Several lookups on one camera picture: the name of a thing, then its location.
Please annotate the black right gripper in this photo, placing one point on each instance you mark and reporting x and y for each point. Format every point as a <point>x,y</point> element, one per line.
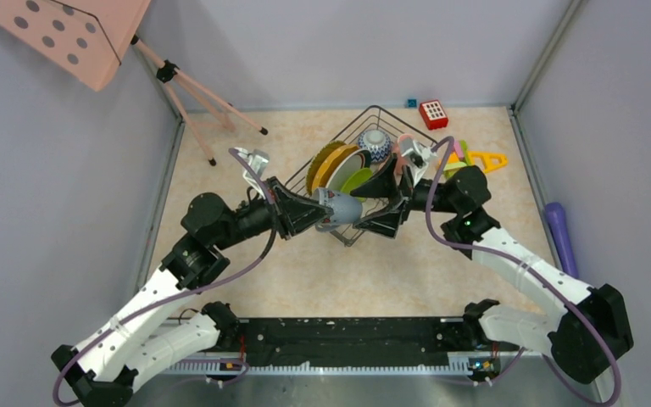
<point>386,221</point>

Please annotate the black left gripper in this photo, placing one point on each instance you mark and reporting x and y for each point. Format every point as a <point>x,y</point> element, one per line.
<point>295,212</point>

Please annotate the lime green plate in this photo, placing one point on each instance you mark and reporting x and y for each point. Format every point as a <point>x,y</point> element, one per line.
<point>357,179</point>

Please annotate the grey white mug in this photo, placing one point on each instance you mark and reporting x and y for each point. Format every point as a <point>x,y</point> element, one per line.
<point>345,209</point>

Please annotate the white plate teal rim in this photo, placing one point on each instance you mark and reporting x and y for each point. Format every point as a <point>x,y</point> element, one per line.
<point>350,165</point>

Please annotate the yellow polka dot plate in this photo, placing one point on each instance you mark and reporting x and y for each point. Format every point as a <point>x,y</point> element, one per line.
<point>329,164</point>

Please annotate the red patterned bowl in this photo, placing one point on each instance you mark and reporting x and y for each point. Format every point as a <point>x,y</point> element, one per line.
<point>377,142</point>

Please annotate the small pink mug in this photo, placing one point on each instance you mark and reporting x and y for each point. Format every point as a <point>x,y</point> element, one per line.
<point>393,166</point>

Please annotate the large pink mug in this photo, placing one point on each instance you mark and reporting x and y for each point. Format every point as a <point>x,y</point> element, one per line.
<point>396,147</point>

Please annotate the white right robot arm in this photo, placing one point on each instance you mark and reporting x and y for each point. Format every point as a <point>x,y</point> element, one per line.
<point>583,329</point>

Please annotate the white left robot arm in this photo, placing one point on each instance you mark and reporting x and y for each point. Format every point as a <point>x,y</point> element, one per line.
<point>109,367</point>

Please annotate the colourful toy block stack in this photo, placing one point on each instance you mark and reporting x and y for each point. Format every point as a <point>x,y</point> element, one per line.
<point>457,160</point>

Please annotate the red toy block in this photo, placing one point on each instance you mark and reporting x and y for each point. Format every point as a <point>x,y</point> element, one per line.
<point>433,114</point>

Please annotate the yellow triangle toy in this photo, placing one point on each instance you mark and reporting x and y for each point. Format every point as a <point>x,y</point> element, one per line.
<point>487,162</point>

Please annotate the pink tripod stand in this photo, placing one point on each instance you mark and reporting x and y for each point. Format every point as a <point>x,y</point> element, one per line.
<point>169,73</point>

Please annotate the pink dotted board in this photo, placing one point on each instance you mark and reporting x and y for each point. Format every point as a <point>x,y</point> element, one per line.
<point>87,38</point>

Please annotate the grey wire dish rack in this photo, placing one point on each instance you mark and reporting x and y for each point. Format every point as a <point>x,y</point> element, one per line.
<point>374,117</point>

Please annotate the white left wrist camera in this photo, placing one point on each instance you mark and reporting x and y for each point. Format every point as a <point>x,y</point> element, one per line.
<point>257,162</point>

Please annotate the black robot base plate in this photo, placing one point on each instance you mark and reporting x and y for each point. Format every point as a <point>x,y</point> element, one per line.
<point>369,342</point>

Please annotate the purple handle tool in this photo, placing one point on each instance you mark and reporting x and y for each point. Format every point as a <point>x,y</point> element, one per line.
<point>556,219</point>

